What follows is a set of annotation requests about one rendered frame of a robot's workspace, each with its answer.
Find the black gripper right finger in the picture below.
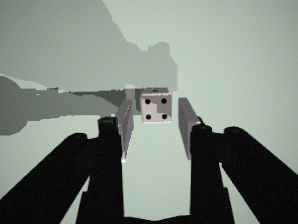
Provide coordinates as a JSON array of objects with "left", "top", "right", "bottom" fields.
[{"left": 178, "top": 97, "right": 298, "bottom": 224}]

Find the white die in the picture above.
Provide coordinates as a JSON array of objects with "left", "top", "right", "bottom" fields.
[{"left": 140, "top": 88, "right": 172, "bottom": 124}]

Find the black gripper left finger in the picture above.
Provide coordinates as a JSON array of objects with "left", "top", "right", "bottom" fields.
[{"left": 0, "top": 100, "right": 134, "bottom": 224}]

